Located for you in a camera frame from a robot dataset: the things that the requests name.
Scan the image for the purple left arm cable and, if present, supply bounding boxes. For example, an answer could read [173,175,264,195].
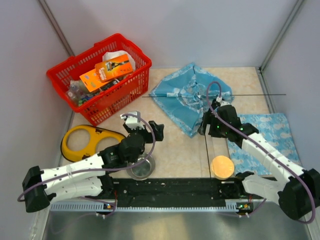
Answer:
[16,113,157,218]

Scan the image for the blue patterned tent mat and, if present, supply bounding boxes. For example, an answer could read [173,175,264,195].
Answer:
[226,112,302,177]

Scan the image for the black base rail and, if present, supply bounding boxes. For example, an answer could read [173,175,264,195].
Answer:
[92,178,250,208]

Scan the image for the stainless steel pet bowl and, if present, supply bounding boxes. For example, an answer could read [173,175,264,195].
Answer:
[126,152,156,181]

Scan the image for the clear plastic bottle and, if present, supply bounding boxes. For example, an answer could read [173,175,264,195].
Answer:
[66,84,86,103]

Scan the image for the orange Gillette razor box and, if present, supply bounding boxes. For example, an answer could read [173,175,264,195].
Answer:
[94,54,134,82]

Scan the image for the black instant noodle cup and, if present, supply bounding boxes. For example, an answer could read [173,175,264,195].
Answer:
[101,77,124,91]

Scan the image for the white plastic bag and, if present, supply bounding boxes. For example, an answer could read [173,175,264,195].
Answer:
[102,50,136,71]

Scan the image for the blue patterned pet tent fabric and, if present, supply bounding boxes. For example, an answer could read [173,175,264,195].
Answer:
[149,63,234,138]

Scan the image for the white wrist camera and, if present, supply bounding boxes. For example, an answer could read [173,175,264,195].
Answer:
[120,111,144,130]
[215,96,231,107]

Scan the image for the red plastic shopping basket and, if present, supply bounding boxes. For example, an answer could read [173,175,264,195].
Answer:
[46,33,152,126]

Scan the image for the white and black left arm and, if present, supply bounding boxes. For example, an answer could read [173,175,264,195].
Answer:
[18,121,165,213]

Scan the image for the thin black tent pole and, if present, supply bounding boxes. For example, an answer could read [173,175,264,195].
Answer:
[142,93,287,98]

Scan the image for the yellow double pet bowl holder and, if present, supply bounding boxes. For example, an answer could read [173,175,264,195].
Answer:
[60,124,125,162]

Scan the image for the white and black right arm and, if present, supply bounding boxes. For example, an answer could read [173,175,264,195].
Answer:
[198,100,320,223]

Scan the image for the orange round lid jar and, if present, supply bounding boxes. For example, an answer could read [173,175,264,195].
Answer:
[210,155,235,180]

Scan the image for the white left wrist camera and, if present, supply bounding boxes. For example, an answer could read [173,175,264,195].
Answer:
[120,111,144,130]

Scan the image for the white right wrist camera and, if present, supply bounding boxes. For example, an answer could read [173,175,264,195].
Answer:
[215,96,231,107]

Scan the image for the blue green scouring pad pack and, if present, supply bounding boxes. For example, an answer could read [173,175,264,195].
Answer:
[77,96,91,107]

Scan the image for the orange Scrub Daddy sponge pack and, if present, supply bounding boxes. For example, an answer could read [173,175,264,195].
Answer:
[79,69,109,93]

